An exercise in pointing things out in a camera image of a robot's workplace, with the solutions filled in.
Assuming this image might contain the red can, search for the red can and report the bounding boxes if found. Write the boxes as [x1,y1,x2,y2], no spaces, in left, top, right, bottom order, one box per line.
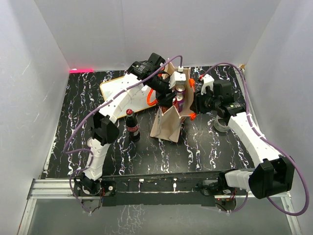
[172,97,177,106]

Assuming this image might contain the beige canvas bag orange handles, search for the beige canvas bag orange handles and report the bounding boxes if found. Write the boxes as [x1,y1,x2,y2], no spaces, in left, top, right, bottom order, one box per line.
[150,68,195,142]

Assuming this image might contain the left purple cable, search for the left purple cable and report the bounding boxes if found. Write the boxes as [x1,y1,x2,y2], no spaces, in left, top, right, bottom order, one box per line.
[63,55,184,213]

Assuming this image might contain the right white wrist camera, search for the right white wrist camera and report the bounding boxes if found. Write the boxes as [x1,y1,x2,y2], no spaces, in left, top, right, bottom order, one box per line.
[200,74,214,95]

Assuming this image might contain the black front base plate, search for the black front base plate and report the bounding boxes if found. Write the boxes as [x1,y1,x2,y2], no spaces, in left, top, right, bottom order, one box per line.
[73,171,247,208]

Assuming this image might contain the purple cable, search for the purple cable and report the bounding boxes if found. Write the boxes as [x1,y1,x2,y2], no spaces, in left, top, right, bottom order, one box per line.
[199,63,310,216]
[63,55,184,213]

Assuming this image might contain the dark cola glass bottle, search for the dark cola glass bottle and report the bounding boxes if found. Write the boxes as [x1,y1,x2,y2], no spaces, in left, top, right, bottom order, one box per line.
[126,109,140,141]

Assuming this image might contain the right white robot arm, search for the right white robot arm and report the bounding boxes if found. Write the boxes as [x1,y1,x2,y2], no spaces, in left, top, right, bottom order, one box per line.
[190,75,294,199]

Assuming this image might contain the grey tape roll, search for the grey tape roll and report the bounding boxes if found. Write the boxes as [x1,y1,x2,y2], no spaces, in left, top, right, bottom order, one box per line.
[213,115,230,133]

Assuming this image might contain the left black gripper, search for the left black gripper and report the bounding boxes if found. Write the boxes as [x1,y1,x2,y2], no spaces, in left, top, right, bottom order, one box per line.
[147,76,178,109]

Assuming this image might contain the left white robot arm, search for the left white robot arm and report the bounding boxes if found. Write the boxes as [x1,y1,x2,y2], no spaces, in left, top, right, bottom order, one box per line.
[78,52,169,195]

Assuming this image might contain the small whiteboard wooden frame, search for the small whiteboard wooden frame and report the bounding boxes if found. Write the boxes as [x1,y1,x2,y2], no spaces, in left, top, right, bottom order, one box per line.
[99,74,151,118]

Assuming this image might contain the purple can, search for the purple can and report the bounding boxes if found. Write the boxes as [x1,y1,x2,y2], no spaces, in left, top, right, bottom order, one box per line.
[176,93,184,113]
[87,138,94,148]
[175,84,186,93]

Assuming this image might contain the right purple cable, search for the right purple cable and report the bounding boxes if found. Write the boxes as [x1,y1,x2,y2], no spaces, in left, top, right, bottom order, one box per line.
[199,63,310,216]

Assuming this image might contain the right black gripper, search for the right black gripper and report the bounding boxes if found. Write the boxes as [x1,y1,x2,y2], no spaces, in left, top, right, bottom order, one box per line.
[190,88,220,115]

